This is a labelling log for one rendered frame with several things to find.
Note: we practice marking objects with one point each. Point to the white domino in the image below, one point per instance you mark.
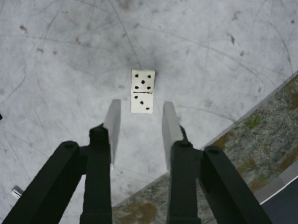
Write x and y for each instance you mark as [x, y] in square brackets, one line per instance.
[142, 91]

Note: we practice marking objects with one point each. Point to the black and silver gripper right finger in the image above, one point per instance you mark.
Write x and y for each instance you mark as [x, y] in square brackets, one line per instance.
[229, 197]

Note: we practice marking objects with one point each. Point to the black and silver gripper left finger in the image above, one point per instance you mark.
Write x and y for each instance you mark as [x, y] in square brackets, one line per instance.
[46, 198]

